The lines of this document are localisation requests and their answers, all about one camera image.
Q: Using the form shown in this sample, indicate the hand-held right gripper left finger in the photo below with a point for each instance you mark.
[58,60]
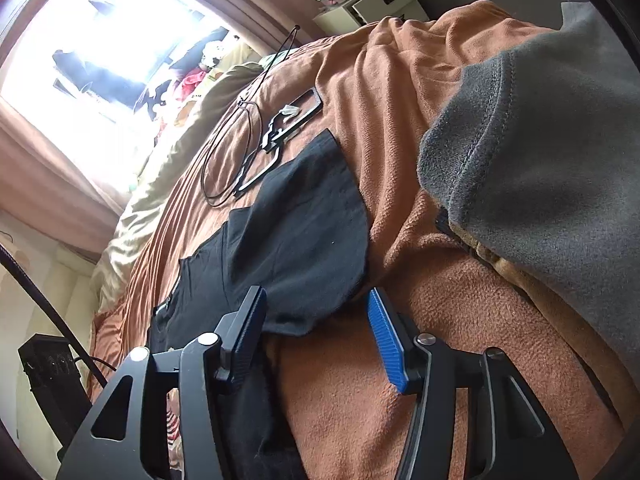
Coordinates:
[247,330]

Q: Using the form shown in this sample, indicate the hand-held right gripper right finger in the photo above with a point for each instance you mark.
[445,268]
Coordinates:
[385,345]

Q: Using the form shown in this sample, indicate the black garment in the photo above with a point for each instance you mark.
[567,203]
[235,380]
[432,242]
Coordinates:
[300,220]

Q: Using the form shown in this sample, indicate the pile of colourful clothes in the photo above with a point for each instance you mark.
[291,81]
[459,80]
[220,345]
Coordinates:
[195,80]

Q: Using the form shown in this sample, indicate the red striped cloth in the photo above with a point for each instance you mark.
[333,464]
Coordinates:
[172,430]

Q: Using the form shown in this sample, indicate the tan folded garment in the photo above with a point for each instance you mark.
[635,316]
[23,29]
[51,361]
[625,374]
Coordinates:
[505,260]

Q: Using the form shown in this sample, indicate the brown pink curtain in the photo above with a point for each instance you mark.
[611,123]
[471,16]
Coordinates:
[240,0]
[40,170]

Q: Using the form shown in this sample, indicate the orange blanket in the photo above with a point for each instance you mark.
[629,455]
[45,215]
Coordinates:
[400,110]

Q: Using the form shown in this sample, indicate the grey folded garment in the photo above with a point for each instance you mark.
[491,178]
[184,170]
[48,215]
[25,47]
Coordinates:
[550,160]

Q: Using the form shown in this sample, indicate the window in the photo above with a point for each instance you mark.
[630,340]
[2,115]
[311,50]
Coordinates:
[125,10]

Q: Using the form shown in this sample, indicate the cream nightstand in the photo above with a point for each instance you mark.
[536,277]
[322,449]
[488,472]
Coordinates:
[385,0]

